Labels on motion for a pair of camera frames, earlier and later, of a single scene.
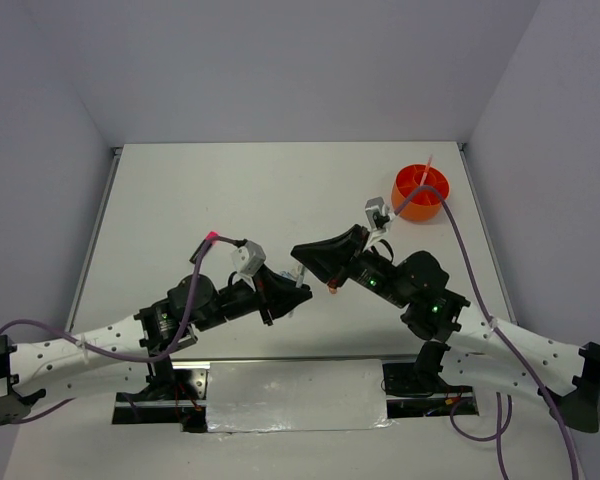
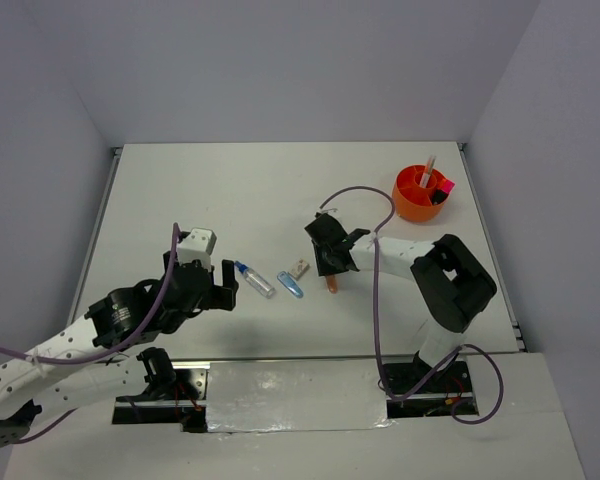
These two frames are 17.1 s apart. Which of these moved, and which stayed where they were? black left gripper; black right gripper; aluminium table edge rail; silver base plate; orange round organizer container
Moved: black left gripper; black right gripper
Stayed: silver base plate; orange round organizer container; aluminium table edge rail
